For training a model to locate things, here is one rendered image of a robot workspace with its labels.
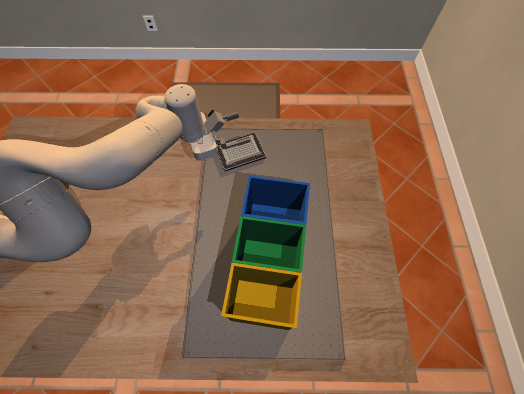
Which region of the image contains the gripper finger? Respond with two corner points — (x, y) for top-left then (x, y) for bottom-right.
(222, 112), (239, 121)
(212, 133), (250, 149)

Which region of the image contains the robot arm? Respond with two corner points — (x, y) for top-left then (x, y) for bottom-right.
(0, 84), (225, 262)

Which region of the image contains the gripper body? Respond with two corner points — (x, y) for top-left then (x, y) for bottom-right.
(188, 112), (218, 161)

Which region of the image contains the blue open bin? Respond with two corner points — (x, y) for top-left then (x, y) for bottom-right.
(241, 175), (310, 225)

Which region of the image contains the green open bin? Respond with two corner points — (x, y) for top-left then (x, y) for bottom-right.
(232, 216), (306, 273)

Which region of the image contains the yellow bin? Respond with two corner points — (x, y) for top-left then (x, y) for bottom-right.
(221, 263), (302, 330)

